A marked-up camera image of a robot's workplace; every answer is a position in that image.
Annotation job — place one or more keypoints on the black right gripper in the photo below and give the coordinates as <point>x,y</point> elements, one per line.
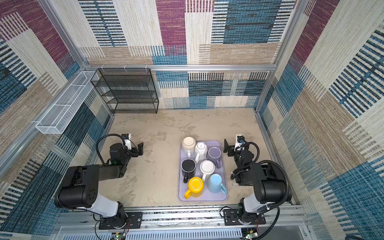
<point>232,149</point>

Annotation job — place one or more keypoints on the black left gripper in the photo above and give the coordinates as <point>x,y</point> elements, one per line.
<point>135,150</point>

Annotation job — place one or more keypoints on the white speckled mug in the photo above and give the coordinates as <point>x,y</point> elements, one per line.
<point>188,147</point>

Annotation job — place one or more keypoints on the black mug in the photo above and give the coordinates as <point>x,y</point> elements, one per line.
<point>188,169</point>

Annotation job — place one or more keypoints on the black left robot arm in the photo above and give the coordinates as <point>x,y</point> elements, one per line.
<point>79,189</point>

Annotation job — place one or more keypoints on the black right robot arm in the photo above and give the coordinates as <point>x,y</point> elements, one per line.
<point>270,182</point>

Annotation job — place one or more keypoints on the purple mug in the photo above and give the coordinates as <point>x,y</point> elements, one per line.
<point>214,154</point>

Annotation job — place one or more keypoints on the white tall mug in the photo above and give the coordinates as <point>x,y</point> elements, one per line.
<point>201,150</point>

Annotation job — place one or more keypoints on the white mug dark rim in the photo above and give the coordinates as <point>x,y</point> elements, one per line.
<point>207,168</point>

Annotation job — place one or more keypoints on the light blue mug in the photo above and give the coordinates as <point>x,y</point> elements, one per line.
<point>216,185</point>

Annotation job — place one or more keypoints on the yellow mug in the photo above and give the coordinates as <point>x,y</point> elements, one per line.
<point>195,188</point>

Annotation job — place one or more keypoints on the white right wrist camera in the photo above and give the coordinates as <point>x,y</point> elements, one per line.
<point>240,141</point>

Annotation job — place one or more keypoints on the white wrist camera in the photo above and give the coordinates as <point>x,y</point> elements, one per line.
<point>240,141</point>
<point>127,139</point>

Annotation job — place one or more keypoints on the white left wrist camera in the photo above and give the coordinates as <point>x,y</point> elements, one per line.
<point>127,139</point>

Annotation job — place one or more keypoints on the black wire shelf rack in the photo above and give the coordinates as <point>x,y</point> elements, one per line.
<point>130,91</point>

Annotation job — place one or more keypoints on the white wire mesh basket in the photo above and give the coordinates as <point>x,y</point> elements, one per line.
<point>58,117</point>

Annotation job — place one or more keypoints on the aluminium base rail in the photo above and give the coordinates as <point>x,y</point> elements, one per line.
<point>186,223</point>

